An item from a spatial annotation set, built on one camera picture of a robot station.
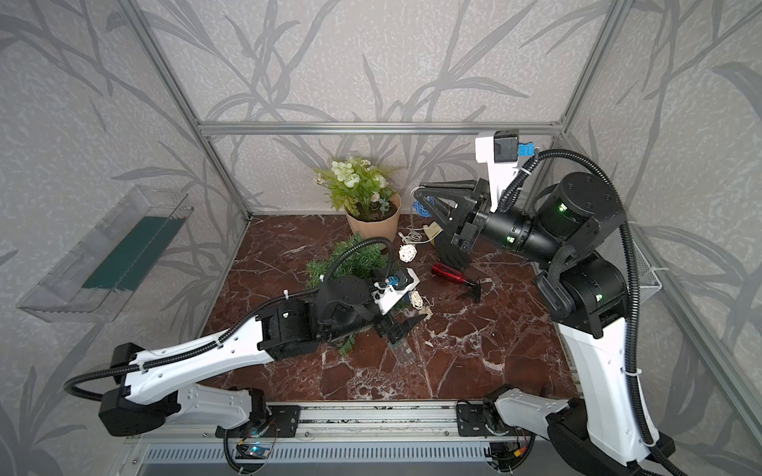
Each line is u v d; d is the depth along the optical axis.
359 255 0.68
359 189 0.92
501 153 0.32
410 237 0.48
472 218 0.36
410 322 0.53
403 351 0.85
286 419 0.74
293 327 0.45
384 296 0.49
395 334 0.54
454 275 0.99
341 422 0.75
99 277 0.64
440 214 0.40
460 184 0.39
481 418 0.73
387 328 0.52
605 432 0.36
